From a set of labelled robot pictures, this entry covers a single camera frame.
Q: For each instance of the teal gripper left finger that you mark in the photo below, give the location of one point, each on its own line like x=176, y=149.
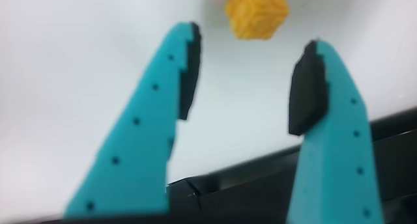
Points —
x=137, y=152

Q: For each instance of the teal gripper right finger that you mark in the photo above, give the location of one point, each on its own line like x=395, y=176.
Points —
x=339, y=159

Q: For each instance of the yellow brick cube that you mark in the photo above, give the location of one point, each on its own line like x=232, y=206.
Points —
x=257, y=12

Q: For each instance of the black box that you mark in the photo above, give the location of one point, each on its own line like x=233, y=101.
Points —
x=247, y=198

